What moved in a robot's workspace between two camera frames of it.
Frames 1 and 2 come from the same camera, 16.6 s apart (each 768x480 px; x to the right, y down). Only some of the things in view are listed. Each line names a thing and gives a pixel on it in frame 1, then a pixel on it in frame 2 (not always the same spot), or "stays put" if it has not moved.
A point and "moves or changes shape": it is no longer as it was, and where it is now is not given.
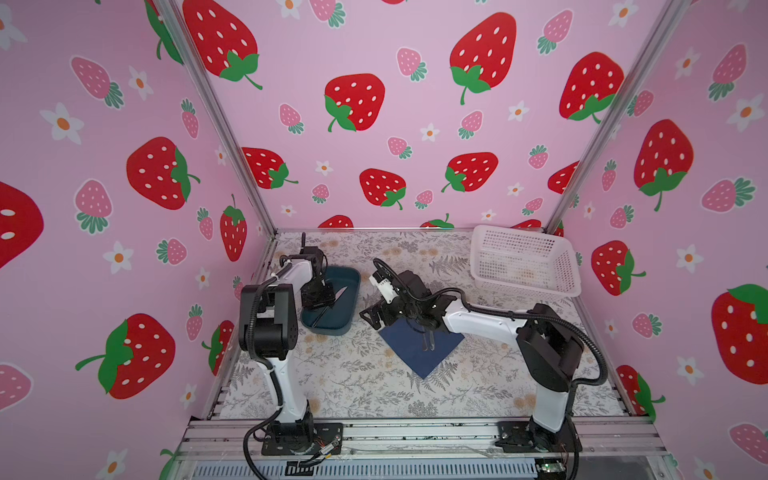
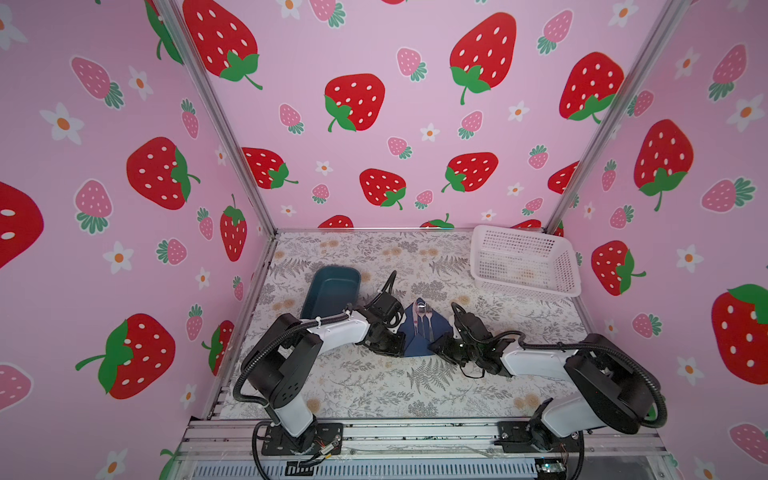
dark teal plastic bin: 338,318 stays put
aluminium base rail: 610,449 stays put
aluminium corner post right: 671,15 stays put
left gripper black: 329,299 to 397,349
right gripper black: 373,313 to 441,348
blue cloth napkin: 408,339 moves or changes shape
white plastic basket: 526,263 stays put
